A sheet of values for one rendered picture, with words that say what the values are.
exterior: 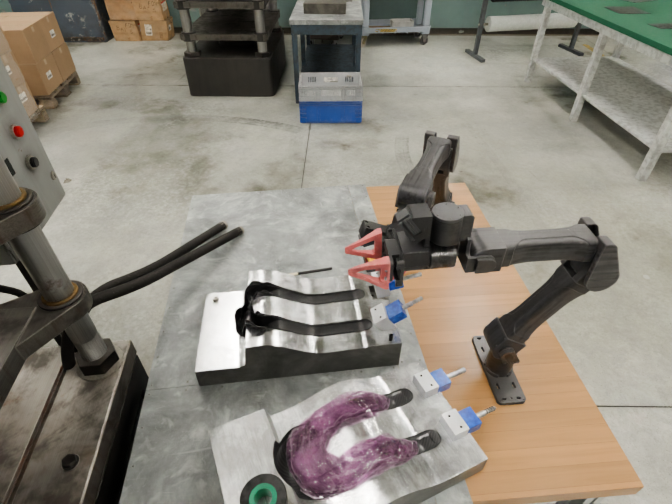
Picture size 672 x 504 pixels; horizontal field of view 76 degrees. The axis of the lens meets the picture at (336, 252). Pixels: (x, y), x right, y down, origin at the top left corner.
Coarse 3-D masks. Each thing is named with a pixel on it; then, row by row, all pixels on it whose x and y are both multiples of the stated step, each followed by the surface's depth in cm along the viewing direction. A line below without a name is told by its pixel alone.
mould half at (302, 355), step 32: (288, 288) 116; (320, 288) 120; (352, 288) 119; (224, 320) 114; (320, 320) 111; (224, 352) 106; (256, 352) 100; (288, 352) 101; (320, 352) 103; (352, 352) 104; (384, 352) 106
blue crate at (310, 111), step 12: (300, 108) 406; (312, 108) 406; (324, 108) 406; (336, 108) 407; (348, 108) 407; (360, 108) 407; (300, 120) 413; (312, 120) 414; (324, 120) 414; (336, 120) 414; (348, 120) 415; (360, 120) 414
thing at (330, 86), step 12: (312, 72) 422; (324, 72) 422; (336, 72) 422; (348, 72) 422; (360, 72) 422; (300, 84) 413; (312, 84) 429; (324, 84) 429; (336, 84) 429; (348, 84) 429; (360, 84) 413; (300, 96) 399; (312, 96) 399; (324, 96) 399; (336, 96) 399; (348, 96) 400; (360, 96) 400
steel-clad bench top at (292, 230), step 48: (240, 192) 173; (288, 192) 173; (336, 192) 173; (240, 240) 149; (288, 240) 149; (336, 240) 149; (192, 288) 131; (240, 288) 131; (192, 336) 117; (192, 384) 106; (240, 384) 106; (288, 384) 106; (144, 432) 96; (192, 432) 96; (144, 480) 89; (192, 480) 89
